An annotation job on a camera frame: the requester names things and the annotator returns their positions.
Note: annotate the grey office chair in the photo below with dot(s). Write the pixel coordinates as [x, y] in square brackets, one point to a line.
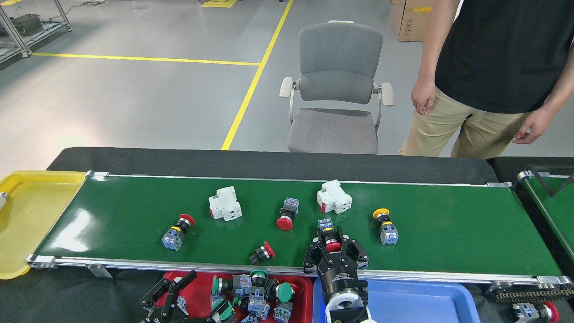
[338, 49]

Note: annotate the red button with black body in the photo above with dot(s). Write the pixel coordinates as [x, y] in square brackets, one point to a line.
[260, 255]

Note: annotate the person's left forearm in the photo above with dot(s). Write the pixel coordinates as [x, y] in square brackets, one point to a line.
[560, 92]

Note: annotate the person's right hand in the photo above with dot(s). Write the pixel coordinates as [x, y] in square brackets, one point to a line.
[423, 96]

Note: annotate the brown cardboard box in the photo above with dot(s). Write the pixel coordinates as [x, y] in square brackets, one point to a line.
[412, 20]

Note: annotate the blue plastic tray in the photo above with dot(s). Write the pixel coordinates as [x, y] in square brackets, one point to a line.
[412, 305]

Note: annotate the white cylindrical part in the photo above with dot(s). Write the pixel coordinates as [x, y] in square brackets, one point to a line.
[3, 201]

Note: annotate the metal frame cart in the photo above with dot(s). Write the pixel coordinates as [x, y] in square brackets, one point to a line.
[63, 18]

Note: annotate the red plastic tray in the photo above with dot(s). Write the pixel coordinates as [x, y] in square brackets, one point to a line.
[202, 287]

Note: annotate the short green conveyor belt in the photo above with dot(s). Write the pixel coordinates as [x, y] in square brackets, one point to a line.
[556, 215]

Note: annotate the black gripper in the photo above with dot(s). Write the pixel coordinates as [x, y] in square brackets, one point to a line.
[338, 273]

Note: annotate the person's right forearm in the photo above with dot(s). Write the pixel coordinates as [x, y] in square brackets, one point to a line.
[439, 42]

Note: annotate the white circuit breaker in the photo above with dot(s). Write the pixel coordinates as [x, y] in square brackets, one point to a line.
[334, 197]
[224, 204]

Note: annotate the black case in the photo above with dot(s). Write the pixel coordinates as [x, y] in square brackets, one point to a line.
[27, 24]

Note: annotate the yellow mushroom push button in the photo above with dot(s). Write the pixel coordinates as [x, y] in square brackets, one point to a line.
[388, 233]

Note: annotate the person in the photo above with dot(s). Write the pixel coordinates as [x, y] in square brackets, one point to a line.
[502, 54]

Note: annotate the long green conveyor belt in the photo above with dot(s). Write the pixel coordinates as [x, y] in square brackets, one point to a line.
[448, 233]

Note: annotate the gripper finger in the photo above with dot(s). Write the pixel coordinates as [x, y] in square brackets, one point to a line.
[169, 300]
[202, 319]

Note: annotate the yellow plastic tray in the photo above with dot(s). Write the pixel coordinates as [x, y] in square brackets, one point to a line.
[27, 224]

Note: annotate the black guide frame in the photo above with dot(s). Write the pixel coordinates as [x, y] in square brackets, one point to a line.
[540, 181]

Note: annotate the person's left hand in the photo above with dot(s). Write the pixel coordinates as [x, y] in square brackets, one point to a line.
[533, 128]

